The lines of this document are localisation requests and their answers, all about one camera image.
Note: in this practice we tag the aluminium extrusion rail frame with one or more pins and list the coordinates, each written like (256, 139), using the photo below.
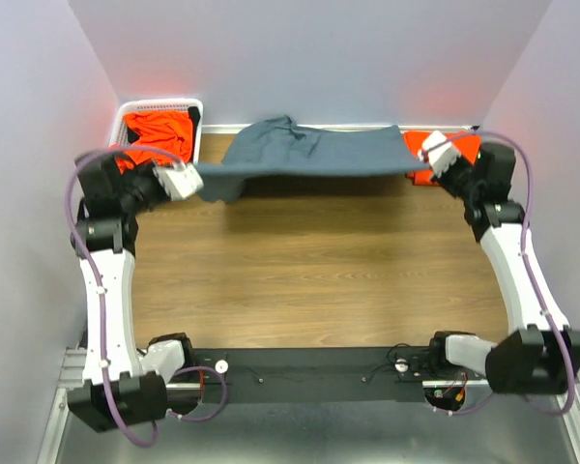
(343, 419)

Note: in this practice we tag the crumpled orange t shirt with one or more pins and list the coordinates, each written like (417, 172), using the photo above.
(137, 158)

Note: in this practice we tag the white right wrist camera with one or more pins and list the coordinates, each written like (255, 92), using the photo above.
(438, 152)

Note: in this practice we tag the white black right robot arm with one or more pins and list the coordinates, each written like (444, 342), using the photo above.
(541, 353)

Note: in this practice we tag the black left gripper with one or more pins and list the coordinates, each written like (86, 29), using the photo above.
(148, 171)

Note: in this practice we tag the folded orange t shirt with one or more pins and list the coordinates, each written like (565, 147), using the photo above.
(468, 147)

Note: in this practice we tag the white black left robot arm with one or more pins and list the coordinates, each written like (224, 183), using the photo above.
(121, 386)

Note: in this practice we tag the black t shirt in basket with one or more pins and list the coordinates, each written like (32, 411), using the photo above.
(173, 131)

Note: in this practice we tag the white plastic laundry basket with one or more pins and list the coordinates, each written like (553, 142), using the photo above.
(119, 131)

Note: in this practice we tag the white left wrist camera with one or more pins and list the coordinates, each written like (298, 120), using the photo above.
(180, 181)

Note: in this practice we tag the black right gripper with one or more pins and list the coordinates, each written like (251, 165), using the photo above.
(460, 161)

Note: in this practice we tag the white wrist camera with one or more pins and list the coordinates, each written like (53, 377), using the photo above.
(180, 181)
(438, 152)

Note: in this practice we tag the blue grey t shirt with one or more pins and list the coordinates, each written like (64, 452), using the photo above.
(281, 147)

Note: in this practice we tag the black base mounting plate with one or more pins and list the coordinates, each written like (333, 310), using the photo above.
(401, 373)

